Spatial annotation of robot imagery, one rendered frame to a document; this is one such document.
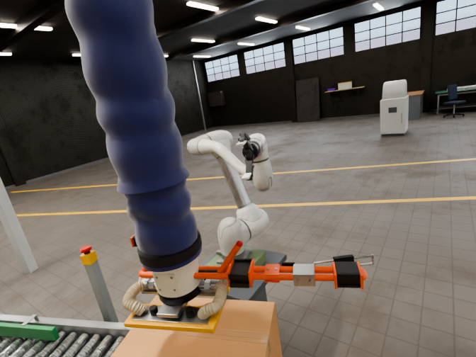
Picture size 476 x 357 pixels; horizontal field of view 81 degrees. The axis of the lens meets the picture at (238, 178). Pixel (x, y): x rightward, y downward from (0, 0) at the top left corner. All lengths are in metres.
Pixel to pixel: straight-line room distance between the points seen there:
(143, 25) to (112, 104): 0.23
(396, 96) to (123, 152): 8.62
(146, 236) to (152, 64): 0.52
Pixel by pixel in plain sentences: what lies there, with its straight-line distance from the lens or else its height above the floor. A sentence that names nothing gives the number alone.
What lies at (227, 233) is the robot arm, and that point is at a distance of 1.75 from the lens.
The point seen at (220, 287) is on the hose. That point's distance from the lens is 1.06.
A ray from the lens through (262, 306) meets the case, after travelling 1.34.
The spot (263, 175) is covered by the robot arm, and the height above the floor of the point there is 1.44.
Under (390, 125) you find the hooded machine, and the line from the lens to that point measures 9.17.
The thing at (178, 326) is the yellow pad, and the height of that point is 1.13.
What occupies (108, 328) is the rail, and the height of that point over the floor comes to 0.60.
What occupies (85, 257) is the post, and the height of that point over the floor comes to 0.99.
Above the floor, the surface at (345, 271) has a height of 1.26.
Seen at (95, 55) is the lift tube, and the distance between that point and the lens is 0.88.
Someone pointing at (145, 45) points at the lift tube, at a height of 2.00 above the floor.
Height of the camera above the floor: 1.84
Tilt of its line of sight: 17 degrees down
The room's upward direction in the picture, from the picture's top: 9 degrees counter-clockwise
